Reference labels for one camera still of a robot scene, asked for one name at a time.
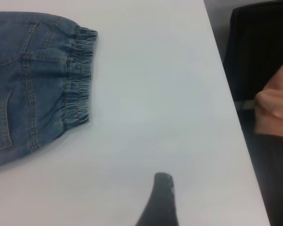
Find blue denim printed shorts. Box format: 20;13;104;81
0;11;99;176

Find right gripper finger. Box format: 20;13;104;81
133;171;178;226

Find black fabric chair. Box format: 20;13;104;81
223;6;283;111

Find peach coloured cloth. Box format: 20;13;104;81
254;55;283;137

